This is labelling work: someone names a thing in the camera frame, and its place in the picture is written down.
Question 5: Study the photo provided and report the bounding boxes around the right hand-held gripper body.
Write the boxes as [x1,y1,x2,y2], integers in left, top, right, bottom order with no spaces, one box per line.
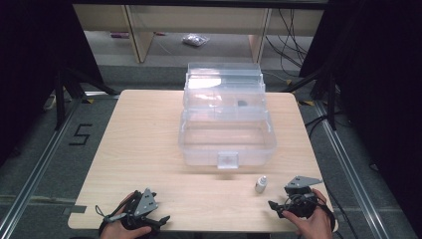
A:
[284,174,324,219]

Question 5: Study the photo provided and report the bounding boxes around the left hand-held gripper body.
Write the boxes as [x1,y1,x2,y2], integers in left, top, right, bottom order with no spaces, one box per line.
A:
[121,187,160,231]

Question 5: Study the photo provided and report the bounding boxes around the small white dropper bottle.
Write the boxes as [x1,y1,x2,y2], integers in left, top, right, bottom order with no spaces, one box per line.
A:
[254,175,269,194]

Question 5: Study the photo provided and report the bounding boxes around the clear plastic storage box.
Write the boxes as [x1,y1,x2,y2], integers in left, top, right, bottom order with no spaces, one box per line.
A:
[178,62,278,170]

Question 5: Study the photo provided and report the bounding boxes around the person's right hand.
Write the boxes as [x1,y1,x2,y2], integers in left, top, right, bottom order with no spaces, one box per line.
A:
[281,188,335,239]

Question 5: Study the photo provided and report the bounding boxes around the person's left hand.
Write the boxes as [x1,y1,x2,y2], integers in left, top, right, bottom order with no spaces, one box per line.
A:
[99,192,153,239]

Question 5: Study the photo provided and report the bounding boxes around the black metal stand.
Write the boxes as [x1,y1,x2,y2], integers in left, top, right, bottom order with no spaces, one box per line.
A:
[281,70,338,131]
[54,67,121,131]

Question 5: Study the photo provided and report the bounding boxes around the black curtain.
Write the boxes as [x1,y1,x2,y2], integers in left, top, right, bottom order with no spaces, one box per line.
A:
[299,0,422,231]
[0,0,105,167]

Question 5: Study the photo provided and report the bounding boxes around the clear plastic bag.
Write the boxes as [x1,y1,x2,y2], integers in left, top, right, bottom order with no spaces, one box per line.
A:
[181,33,211,48]

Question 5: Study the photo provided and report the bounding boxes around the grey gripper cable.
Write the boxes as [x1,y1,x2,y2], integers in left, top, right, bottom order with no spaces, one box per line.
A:
[95,204,128,224]

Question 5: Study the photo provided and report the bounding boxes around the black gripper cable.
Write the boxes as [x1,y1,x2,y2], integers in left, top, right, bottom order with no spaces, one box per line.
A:
[322,188,361,239]

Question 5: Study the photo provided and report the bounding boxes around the metal floor rail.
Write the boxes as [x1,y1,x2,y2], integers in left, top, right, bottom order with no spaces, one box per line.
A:
[314,101,390,239]
[0,99,84,239]

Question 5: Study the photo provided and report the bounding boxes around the black floor cable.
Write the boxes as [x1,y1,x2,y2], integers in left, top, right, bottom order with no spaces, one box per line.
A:
[304,113,332,137]

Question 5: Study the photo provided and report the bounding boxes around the bundle of black cables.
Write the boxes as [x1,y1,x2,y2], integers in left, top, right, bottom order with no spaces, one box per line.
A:
[264,8,311,70]

